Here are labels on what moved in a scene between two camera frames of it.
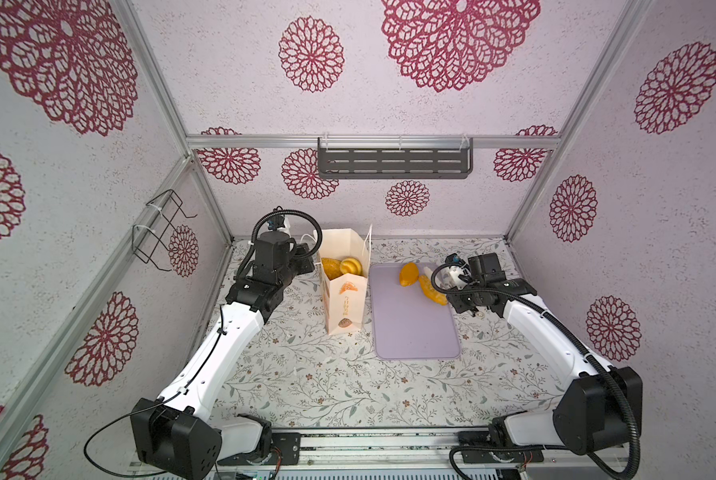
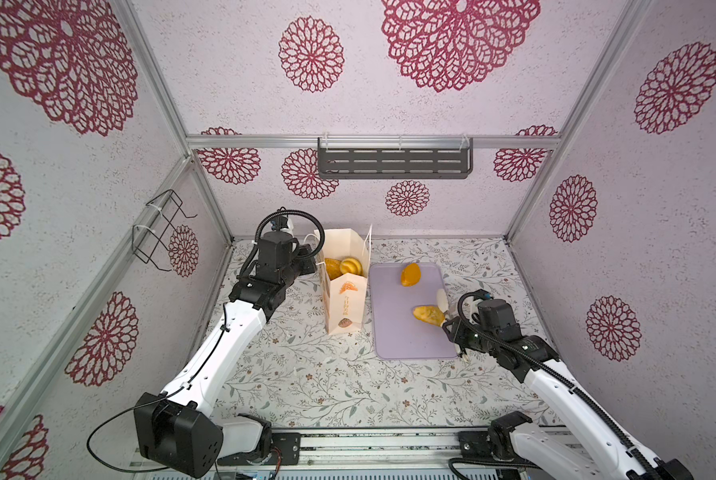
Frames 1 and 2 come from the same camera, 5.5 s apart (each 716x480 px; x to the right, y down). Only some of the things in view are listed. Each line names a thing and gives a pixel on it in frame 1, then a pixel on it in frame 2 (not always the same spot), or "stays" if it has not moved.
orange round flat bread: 408,274 stays
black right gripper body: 465,298 -> 464,339
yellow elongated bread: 431,292 -> 429,313
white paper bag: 342,260 stays
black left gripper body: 297,265 stays
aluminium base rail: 374,452 stays
